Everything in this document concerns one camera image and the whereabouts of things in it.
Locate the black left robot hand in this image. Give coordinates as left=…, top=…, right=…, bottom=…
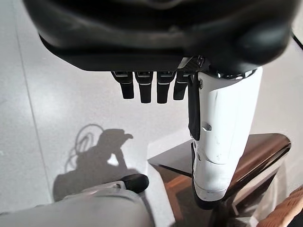
left=22, top=0, right=294, bottom=210

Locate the black left robot foot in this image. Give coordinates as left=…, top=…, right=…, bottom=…
left=122, top=174, right=150, bottom=193

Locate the glossy brown wooden table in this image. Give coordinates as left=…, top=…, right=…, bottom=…
left=146, top=133, right=292, bottom=227

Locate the grey left robot leg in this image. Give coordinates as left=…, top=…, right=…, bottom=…
left=0, top=181, right=154, bottom=227

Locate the rectangular wicker laundry basket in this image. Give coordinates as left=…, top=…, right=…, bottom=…
left=255, top=185, right=303, bottom=227

